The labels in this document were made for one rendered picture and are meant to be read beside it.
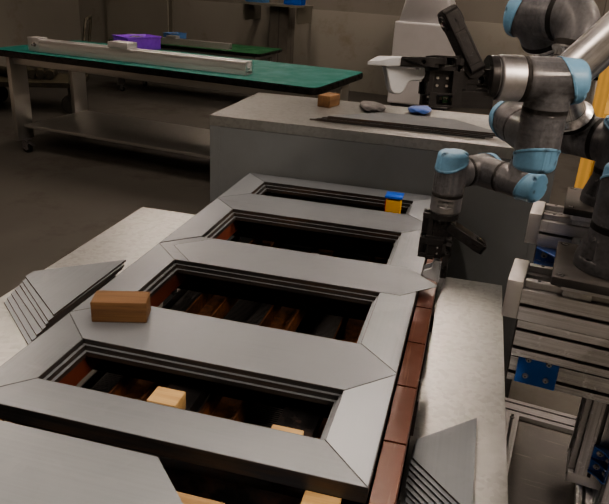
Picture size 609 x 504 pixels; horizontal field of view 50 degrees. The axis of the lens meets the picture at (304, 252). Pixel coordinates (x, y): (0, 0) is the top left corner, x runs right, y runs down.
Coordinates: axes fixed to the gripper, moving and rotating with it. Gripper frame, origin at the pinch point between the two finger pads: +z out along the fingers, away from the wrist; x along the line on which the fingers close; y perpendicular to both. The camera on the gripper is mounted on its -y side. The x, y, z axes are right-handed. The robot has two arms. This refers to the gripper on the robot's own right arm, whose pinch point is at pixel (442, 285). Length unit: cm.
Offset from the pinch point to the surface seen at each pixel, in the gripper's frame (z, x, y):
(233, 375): 2, 54, 37
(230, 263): 1, 6, 56
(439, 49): 7, -710, 50
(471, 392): 17.4, 19.8, -10.5
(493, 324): 17.4, -17.1, -15.7
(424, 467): 13, 55, -2
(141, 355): 2, 53, 58
